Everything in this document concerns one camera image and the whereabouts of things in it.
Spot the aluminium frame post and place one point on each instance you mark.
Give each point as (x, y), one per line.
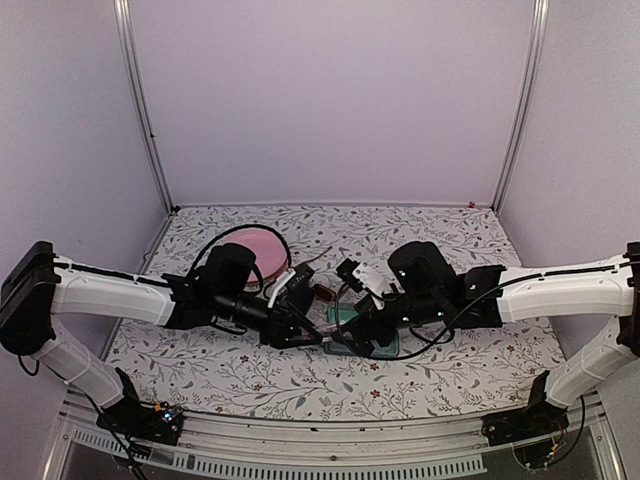
(531, 68)
(127, 42)

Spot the left aluminium frame post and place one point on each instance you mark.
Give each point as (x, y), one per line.
(127, 42)

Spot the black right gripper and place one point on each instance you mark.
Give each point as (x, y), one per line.
(367, 317)

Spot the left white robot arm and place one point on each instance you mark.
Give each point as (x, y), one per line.
(44, 285)

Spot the brown sunglasses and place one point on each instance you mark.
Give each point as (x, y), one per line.
(321, 292)

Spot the front aluminium rail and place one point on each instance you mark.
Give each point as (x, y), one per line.
(227, 447)

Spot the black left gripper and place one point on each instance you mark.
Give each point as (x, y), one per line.
(276, 331)

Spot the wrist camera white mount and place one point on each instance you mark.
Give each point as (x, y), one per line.
(361, 276)
(289, 281)

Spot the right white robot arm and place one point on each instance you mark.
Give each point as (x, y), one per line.
(428, 290)

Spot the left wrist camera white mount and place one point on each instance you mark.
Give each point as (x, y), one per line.
(289, 281)

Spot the clear purple glasses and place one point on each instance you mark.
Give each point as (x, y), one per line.
(325, 330)

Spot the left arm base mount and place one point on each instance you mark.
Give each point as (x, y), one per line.
(161, 423)

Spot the grey case green lining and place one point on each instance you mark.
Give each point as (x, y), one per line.
(339, 314)

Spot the pink plate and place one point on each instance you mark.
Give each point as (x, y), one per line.
(270, 251)

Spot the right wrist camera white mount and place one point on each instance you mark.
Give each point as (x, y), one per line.
(361, 276)

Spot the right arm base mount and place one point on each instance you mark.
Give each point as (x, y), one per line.
(537, 417)

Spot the right aluminium frame post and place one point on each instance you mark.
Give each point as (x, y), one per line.
(531, 68)

